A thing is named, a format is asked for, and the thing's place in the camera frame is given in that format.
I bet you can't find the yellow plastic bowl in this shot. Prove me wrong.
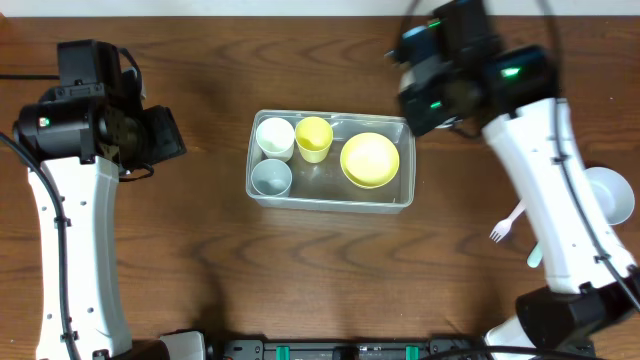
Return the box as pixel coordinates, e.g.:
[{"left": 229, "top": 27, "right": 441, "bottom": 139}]
[{"left": 340, "top": 132, "right": 400, "bottom": 189}]

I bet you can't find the grey plastic cup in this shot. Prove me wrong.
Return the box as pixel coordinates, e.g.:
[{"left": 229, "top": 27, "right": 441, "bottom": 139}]
[{"left": 250, "top": 159, "right": 293, "bottom": 197}]

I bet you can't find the yellow plastic cup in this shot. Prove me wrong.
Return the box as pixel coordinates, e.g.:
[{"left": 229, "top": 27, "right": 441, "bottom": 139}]
[{"left": 295, "top": 117, "right": 333, "bottom": 164}]

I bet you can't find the white plastic fork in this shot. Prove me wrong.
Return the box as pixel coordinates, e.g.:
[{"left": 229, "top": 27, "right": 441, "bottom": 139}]
[{"left": 489, "top": 201, "right": 525, "bottom": 243}]

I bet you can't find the white plastic bowl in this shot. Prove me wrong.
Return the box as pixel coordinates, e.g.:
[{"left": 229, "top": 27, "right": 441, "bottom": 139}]
[
  {"left": 437, "top": 117, "right": 462, "bottom": 129},
  {"left": 585, "top": 167, "right": 635, "bottom": 225}
]

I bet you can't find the mint green plastic spoon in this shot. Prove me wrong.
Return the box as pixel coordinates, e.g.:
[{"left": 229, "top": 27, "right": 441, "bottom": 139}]
[{"left": 526, "top": 244, "right": 543, "bottom": 268}]

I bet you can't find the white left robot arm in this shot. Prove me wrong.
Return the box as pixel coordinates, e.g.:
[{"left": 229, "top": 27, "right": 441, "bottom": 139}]
[{"left": 11, "top": 86, "right": 186, "bottom": 359}]

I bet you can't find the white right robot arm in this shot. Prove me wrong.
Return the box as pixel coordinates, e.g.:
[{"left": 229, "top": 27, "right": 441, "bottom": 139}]
[{"left": 392, "top": 19, "right": 639, "bottom": 359}]

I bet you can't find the clear plastic container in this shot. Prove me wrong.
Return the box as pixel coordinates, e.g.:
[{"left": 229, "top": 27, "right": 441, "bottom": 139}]
[{"left": 245, "top": 109, "right": 416, "bottom": 214}]

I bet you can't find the white plastic cup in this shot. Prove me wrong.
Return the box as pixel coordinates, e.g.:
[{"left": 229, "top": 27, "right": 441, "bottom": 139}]
[{"left": 256, "top": 117, "right": 295, "bottom": 162}]

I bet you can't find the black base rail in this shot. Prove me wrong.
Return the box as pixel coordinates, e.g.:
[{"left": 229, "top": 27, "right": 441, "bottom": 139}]
[{"left": 206, "top": 335, "right": 596, "bottom": 360}]

